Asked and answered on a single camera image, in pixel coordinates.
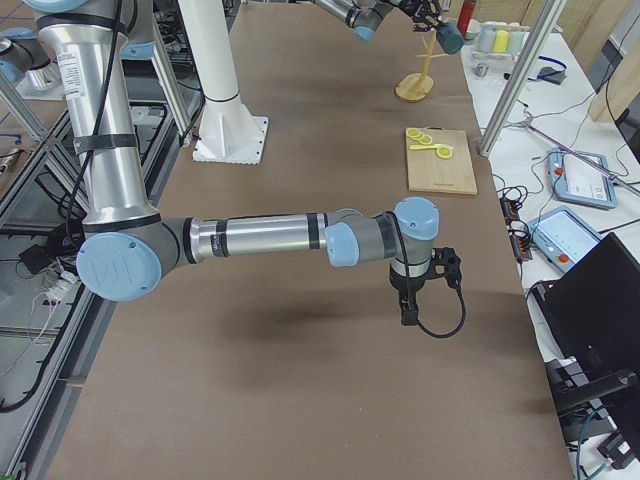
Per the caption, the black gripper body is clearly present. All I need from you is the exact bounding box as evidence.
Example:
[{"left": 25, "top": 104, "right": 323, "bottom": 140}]
[
  {"left": 389, "top": 247, "right": 460, "bottom": 300},
  {"left": 397, "top": 0, "right": 442, "bottom": 31}
]

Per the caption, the dark blue mug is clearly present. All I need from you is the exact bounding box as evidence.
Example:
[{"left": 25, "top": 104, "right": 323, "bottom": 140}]
[{"left": 436, "top": 22, "right": 464, "bottom": 55}]

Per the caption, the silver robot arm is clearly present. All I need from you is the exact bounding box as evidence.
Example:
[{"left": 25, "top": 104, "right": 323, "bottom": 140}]
[
  {"left": 24, "top": 1, "right": 466, "bottom": 338},
  {"left": 312, "top": 0, "right": 444, "bottom": 42}
]

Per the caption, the grey cup on tray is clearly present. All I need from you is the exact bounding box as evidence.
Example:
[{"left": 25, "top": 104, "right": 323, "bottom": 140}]
[{"left": 476, "top": 26, "right": 496, "bottom": 53}]

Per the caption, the wooden cup rack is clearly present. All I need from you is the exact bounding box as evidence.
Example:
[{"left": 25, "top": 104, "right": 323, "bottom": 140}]
[{"left": 395, "top": 33, "right": 446, "bottom": 103}]

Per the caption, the small metal cup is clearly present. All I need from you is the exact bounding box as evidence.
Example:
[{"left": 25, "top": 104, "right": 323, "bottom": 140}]
[{"left": 473, "top": 62, "right": 489, "bottom": 78}]

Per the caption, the yellow cup on tray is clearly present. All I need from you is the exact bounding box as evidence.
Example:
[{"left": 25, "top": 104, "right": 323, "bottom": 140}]
[{"left": 492, "top": 30, "right": 509, "bottom": 53}]

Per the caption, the light blue cup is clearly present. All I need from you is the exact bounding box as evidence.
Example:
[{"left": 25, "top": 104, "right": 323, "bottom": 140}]
[{"left": 506, "top": 31, "right": 526, "bottom": 55}]

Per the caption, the red bottle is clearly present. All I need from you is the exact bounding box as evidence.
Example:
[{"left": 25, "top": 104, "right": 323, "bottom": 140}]
[{"left": 457, "top": 0, "right": 477, "bottom": 37}]

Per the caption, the wooden cutting board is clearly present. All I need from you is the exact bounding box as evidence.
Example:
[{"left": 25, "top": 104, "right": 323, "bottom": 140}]
[{"left": 405, "top": 127, "right": 478, "bottom": 195}]

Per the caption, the near blue teach pendant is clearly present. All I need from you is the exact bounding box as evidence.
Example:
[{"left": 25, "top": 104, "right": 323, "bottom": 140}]
[{"left": 528, "top": 207, "right": 603, "bottom": 273}]

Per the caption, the blue teach pendant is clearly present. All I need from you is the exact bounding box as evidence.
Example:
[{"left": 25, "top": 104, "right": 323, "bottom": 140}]
[
  {"left": 547, "top": 148, "right": 618, "bottom": 210},
  {"left": 528, "top": 207, "right": 603, "bottom": 273}
]

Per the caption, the lemon slice pair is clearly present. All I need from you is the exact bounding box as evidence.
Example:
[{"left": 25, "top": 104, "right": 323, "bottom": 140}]
[{"left": 405, "top": 128, "right": 433, "bottom": 145}]

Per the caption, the yellow plastic knife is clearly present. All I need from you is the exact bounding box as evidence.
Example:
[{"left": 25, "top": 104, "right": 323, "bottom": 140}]
[{"left": 408, "top": 144, "right": 447, "bottom": 151}]

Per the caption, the black monitor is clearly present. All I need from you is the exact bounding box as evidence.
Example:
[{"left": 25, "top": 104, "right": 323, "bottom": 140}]
[{"left": 533, "top": 233, "right": 639, "bottom": 455}]

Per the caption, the far blue teach pendant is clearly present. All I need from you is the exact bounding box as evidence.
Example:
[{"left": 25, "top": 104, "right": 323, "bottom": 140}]
[{"left": 547, "top": 148, "right": 618, "bottom": 210}]

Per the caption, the white pillar with base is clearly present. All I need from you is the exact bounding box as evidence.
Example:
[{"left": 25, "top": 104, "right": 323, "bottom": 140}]
[{"left": 179, "top": 0, "right": 269, "bottom": 165}]

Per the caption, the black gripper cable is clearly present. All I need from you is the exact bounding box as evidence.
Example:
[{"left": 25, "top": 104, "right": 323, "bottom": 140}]
[{"left": 389, "top": 211, "right": 468, "bottom": 340}]

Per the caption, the aluminium frame post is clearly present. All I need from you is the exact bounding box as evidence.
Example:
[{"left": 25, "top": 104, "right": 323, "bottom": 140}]
[{"left": 477, "top": 0, "right": 567, "bottom": 157}]

